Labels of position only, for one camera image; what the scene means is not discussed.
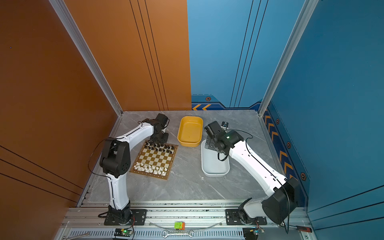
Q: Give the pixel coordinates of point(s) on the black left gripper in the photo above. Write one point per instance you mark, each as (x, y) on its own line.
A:
(163, 141)

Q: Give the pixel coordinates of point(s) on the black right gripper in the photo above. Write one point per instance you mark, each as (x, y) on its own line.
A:
(209, 143)

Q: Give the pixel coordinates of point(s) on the yellow plastic tray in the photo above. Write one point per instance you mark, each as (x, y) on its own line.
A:
(190, 131)

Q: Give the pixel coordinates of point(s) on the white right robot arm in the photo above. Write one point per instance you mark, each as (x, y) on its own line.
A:
(282, 194)

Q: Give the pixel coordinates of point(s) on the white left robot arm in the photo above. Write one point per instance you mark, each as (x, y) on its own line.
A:
(116, 161)

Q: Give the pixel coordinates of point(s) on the black chess pieces on board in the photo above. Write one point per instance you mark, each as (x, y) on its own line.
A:
(158, 148)

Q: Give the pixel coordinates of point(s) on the white chess pieces on board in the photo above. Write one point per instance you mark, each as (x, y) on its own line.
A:
(150, 169)

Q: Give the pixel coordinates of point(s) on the green circuit board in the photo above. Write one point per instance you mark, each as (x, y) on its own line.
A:
(123, 233)

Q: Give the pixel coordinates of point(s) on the white plastic tray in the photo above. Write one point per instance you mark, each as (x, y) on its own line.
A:
(211, 165)

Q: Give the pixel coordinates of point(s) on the brown chessboard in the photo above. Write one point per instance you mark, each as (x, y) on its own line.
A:
(161, 160)

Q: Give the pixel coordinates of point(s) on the green orange small box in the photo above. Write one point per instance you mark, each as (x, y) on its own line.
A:
(179, 226)

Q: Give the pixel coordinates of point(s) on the silver wrench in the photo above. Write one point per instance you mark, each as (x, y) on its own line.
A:
(166, 233)

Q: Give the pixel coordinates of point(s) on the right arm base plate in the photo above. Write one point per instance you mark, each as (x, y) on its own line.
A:
(233, 218)

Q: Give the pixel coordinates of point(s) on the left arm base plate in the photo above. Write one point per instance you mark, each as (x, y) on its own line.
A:
(137, 218)

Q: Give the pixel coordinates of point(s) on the red handled ratchet tool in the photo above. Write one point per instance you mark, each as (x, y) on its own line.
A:
(302, 228)

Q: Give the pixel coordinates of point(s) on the aluminium left corner post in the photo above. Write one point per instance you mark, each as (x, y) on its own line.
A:
(75, 34)

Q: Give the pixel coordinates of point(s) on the aluminium corner post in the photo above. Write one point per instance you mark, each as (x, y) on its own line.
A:
(75, 34)
(301, 23)

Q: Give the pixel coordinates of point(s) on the aluminium right corner post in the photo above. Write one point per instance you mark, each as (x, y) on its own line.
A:
(301, 23)

